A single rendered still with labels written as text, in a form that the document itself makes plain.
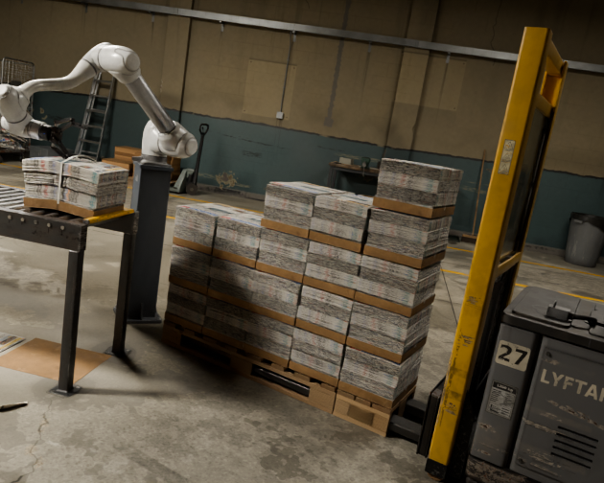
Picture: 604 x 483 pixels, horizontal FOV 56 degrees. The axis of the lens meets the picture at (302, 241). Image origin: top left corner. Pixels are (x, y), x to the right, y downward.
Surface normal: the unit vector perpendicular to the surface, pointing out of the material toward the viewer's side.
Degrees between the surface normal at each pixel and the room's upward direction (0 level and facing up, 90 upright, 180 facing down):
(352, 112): 90
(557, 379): 90
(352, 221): 90
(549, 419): 90
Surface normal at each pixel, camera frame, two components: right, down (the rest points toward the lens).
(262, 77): -0.18, 0.17
